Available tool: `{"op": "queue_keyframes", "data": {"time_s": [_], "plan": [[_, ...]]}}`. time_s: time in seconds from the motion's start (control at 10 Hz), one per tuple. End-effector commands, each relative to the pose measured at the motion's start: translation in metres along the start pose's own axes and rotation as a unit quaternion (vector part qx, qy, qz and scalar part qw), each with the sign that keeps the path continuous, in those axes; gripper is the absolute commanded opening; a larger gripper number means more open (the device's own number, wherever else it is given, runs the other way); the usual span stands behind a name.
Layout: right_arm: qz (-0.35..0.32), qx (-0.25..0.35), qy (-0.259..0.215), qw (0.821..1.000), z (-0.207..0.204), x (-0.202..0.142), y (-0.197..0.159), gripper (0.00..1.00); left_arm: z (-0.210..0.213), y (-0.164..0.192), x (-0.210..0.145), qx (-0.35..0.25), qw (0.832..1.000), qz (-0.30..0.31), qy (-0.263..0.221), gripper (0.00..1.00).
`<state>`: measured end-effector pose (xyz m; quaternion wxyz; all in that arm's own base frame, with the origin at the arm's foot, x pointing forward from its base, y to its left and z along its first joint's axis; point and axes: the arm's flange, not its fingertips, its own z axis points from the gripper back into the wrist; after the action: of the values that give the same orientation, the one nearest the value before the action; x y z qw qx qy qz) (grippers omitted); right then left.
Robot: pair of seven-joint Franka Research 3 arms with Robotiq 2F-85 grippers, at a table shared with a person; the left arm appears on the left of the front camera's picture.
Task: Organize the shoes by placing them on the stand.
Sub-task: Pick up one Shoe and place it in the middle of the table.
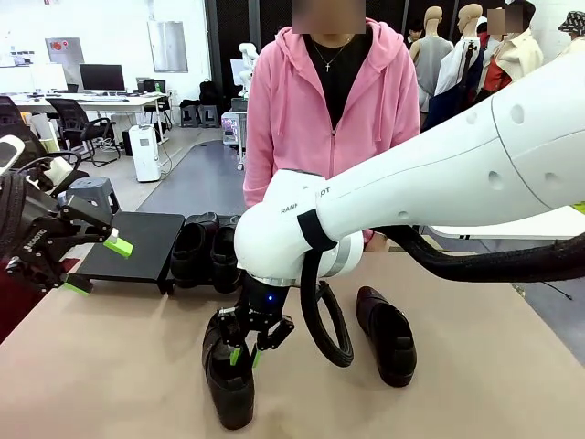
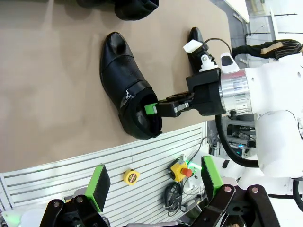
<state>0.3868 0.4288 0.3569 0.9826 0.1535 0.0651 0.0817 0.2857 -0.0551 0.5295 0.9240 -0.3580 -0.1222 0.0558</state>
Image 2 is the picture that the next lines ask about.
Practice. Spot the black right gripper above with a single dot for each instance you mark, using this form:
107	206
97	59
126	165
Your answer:
208	94

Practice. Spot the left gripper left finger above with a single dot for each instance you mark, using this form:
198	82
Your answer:
98	189

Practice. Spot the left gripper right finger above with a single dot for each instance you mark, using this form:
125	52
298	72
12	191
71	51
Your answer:
210	177

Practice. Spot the black ankle shoe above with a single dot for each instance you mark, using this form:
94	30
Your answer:
118	71
195	35
135	9

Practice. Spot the yellow emergency stop button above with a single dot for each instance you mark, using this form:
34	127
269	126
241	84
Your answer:
178	171

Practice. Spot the yellow tape measure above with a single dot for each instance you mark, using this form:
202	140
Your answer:
131	177

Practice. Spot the white slatted aluminium panel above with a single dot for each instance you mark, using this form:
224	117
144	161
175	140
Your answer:
142	160

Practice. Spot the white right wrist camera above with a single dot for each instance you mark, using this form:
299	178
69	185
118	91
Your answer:
192	46

